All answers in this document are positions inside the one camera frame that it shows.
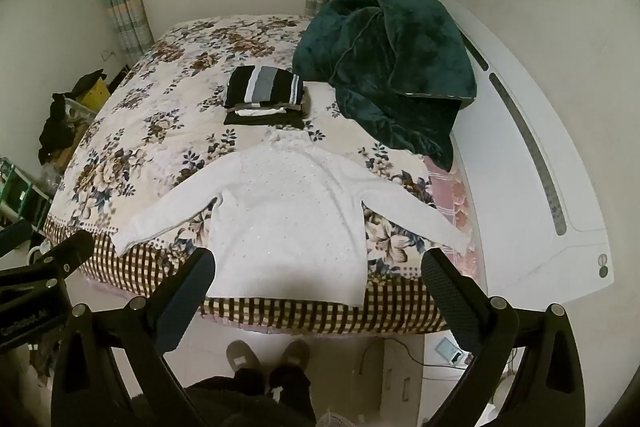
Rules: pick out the black item on yellow box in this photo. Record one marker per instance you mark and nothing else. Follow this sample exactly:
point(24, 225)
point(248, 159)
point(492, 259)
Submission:
point(87, 82)

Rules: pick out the black folded garment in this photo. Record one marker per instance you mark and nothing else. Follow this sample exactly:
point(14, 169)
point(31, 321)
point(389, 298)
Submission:
point(265, 121)

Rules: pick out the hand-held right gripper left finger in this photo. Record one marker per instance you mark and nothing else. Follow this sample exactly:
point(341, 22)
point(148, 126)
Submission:
point(187, 302)

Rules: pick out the person's left shoe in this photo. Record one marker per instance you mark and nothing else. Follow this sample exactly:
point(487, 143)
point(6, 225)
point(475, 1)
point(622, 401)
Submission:
point(242, 356)

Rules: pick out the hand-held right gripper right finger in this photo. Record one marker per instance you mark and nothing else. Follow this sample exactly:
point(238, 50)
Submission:
point(450, 302)

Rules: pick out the person's black pants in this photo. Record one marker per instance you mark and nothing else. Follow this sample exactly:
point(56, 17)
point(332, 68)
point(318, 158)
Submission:
point(280, 384)

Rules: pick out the white folded garment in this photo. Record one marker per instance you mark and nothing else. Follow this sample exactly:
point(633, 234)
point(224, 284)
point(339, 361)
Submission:
point(257, 110)

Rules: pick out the person's shoe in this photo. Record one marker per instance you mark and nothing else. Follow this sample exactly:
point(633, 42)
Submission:
point(242, 356)
point(296, 353)

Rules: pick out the yellow box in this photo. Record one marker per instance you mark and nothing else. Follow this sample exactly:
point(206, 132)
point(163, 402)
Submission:
point(95, 97)

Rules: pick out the white knit sweater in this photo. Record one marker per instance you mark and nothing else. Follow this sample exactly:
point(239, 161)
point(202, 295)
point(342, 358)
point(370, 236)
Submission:
point(290, 217)

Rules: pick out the white bed headboard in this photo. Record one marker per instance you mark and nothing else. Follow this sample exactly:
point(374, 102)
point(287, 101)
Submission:
point(520, 187)

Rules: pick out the black cloth pile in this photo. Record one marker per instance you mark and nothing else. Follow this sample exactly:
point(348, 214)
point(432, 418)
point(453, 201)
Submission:
point(57, 127)

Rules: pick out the person's dark fleece jacket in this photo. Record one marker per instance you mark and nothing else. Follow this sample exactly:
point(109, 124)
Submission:
point(225, 407)

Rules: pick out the person's right shoe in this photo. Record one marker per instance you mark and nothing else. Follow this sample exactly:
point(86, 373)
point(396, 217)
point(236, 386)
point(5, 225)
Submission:
point(296, 353)

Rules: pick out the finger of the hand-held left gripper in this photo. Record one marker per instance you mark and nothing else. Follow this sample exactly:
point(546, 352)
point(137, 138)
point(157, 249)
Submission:
point(70, 252)
point(10, 237)

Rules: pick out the pink floral bed sheet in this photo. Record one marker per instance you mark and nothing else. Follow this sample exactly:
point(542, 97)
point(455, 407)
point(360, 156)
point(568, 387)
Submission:
point(452, 192)

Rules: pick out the green crate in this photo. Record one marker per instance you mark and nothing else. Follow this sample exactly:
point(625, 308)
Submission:
point(20, 192)

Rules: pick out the floral quilt bed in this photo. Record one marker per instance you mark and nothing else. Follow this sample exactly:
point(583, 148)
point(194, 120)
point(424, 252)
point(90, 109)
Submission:
point(165, 117)

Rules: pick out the dark green plush blanket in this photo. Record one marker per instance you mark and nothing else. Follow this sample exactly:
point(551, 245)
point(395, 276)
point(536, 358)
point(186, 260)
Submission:
point(385, 67)

